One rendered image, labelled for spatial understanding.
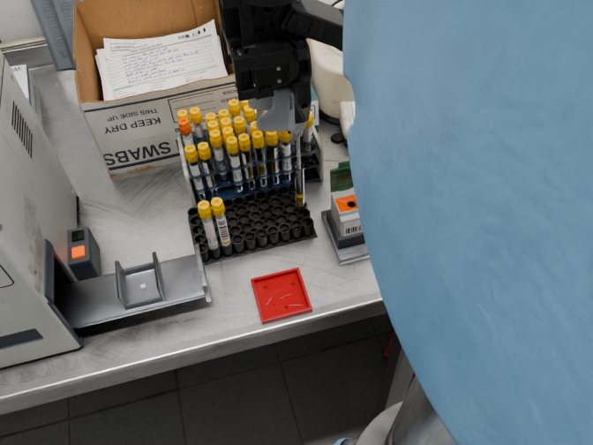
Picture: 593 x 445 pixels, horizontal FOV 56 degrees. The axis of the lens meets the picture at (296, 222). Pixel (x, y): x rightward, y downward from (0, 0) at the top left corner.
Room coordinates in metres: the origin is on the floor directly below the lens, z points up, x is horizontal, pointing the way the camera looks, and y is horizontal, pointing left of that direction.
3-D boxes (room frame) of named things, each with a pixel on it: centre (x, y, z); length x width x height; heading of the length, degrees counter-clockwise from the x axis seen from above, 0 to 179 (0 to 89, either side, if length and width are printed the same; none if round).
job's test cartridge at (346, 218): (0.47, -0.07, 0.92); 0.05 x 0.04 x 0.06; 13
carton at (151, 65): (0.78, 0.21, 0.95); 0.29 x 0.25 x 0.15; 13
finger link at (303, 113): (0.49, -0.01, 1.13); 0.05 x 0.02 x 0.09; 14
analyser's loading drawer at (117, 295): (0.38, 0.22, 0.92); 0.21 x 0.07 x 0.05; 103
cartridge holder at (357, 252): (0.47, -0.07, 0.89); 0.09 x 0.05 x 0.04; 13
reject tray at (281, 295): (0.38, 0.03, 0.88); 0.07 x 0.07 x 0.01; 13
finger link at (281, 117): (0.49, 0.01, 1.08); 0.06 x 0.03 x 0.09; 104
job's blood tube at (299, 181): (0.52, -0.01, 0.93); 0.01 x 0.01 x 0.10
